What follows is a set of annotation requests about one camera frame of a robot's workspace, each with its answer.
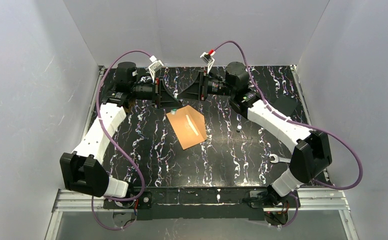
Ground orange paper envelope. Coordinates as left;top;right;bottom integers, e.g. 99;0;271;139
166;105;207;150

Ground green white glue stick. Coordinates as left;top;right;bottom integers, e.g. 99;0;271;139
170;94;181;115

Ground beige ornate letter sheet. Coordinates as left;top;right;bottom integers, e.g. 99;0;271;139
185;114;199;136

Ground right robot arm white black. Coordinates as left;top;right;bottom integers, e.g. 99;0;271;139
177;61;332;200

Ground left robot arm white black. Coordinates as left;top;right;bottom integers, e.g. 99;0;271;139
60;60;181;199

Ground black square pad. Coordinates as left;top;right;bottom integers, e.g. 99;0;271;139
272;95;299;117

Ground silver open-end wrench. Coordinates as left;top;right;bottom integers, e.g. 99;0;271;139
269;154;291;164

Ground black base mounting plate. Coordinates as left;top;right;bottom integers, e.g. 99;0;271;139
101;186;301;222

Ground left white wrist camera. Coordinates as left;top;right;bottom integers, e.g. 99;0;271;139
147;55;164;83

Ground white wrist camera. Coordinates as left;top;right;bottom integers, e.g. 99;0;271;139
147;55;164;83
200;49;215;74

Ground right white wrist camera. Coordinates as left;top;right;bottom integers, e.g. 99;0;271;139
200;49;215;74

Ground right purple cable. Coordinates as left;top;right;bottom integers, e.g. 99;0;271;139
210;40;364;229

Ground aluminium frame rail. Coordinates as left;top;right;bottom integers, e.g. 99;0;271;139
44;66;359;240

